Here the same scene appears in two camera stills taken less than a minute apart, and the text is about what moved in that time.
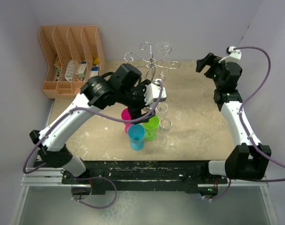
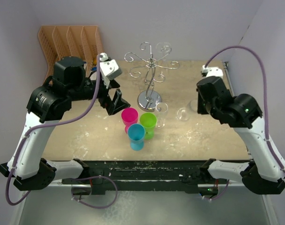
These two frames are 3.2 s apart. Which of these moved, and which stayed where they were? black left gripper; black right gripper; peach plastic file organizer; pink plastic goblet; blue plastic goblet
Moved: black left gripper; black right gripper
Stayed: peach plastic file organizer; pink plastic goblet; blue plastic goblet
